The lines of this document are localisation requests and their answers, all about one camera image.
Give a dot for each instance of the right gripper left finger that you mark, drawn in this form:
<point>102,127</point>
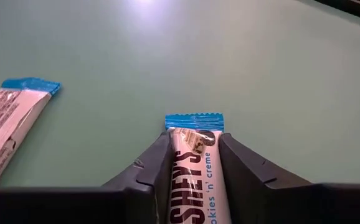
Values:
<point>74,205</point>

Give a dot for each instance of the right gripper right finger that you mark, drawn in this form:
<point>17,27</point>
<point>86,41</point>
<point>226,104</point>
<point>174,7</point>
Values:
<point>292,202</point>

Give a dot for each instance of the white blue chocolate bar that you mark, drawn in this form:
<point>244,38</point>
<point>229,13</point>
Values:
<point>195,174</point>
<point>8,124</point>

